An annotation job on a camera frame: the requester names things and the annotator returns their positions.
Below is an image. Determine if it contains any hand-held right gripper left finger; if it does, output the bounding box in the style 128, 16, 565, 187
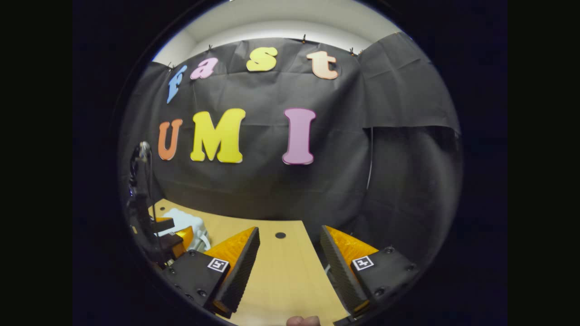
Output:
161, 226, 261, 319

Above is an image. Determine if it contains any small light blue suitcase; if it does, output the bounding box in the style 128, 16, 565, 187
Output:
153, 208, 212, 253

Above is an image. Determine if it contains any black backdrop cloth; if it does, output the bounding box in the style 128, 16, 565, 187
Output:
119, 32, 463, 268

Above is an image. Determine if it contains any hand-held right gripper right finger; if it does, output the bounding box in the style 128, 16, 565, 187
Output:
320, 225, 420, 318

